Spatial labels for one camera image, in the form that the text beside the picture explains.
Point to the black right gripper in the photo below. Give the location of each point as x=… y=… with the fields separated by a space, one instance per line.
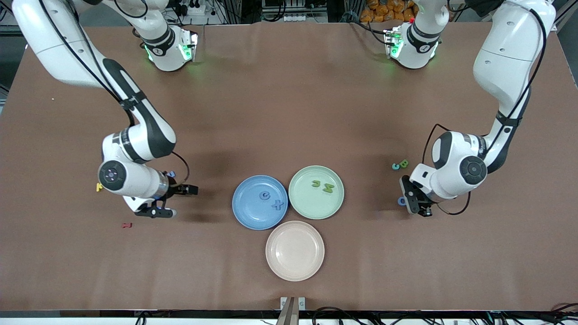
x=177 y=190

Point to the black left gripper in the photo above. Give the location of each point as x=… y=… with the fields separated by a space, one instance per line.
x=424 y=206

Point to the green foam letter B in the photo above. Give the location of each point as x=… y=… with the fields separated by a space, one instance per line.
x=404 y=163

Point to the blue foam letter X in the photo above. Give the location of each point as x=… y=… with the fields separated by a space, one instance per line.
x=278 y=205

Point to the green foam letter M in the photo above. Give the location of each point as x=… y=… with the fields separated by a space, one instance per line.
x=328 y=188

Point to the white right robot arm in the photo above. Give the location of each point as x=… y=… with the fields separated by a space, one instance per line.
x=149 y=131

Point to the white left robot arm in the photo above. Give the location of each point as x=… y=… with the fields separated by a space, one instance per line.
x=505 y=67

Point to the blue plate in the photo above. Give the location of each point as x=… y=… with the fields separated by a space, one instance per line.
x=253 y=216

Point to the green plate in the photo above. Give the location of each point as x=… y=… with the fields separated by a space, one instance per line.
x=316 y=203

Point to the beige plate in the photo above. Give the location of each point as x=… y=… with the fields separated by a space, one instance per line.
x=294 y=250

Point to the white power strip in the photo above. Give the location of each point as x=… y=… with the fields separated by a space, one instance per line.
x=194 y=9
x=298 y=17

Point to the bag of oranges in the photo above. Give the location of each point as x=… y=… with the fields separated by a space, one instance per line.
x=384 y=11

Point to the metal table edge bracket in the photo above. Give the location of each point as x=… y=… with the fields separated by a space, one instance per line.
x=289 y=311

